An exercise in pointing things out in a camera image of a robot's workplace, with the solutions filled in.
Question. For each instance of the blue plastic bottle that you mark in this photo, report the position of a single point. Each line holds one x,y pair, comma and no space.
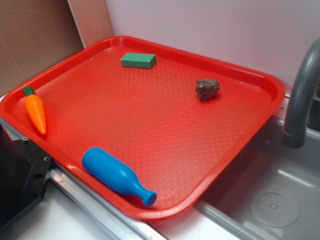
116,175

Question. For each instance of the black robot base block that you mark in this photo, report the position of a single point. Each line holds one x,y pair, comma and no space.
24,172

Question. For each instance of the red plastic tray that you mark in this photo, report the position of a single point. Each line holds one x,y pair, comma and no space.
150,119

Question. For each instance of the brown rock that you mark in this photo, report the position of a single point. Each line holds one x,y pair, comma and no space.
206,88

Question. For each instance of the green rectangular block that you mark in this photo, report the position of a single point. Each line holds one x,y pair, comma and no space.
138,60

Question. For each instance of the orange toy carrot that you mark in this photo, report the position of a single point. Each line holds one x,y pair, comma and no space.
35,109

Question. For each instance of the grey plastic sink basin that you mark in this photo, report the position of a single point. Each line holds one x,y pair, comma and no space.
269,192

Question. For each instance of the grey sink faucet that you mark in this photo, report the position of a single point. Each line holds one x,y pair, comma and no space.
303,109

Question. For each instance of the brown cardboard panel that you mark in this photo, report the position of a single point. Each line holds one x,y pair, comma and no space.
34,36

